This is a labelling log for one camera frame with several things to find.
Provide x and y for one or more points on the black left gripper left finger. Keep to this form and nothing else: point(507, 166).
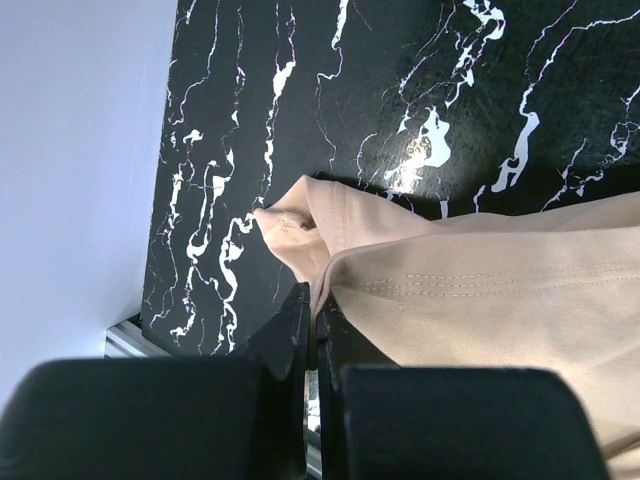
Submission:
point(237, 416)

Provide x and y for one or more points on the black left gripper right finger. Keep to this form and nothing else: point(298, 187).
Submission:
point(380, 420)

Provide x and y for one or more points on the beige t-shirt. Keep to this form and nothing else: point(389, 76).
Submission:
point(557, 289)

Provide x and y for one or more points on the aluminium frame rail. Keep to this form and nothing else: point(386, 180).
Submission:
point(126, 340)

